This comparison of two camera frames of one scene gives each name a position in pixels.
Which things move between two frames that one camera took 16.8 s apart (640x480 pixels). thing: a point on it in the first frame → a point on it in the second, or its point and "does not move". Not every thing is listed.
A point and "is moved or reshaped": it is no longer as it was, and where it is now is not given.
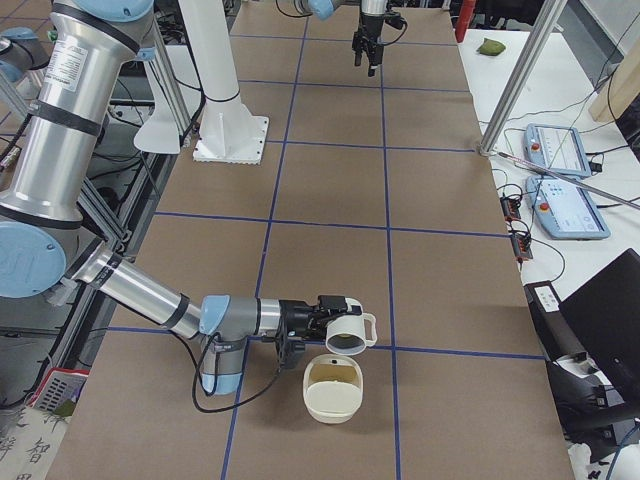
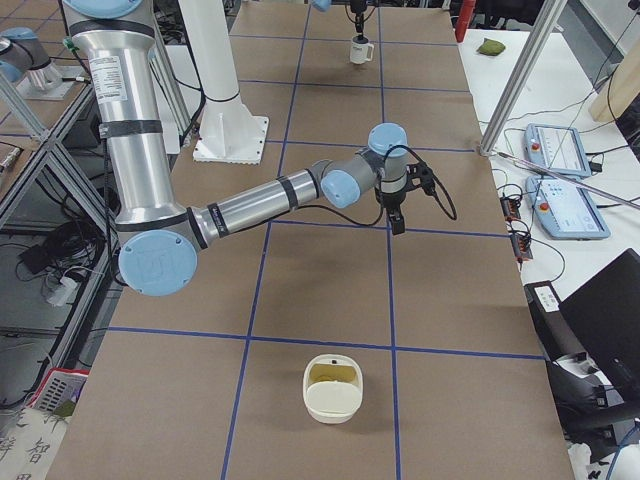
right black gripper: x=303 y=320 → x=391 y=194
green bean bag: x=490 y=47 does not move
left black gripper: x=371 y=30 → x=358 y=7
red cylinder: x=464 y=17 does not move
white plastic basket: x=58 y=386 does not move
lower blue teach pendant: x=565 y=210 does not move
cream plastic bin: x=333 y=388 does not move
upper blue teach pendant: x=557 y=149 does not move
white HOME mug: x=345 y=333 is moved or reshaped
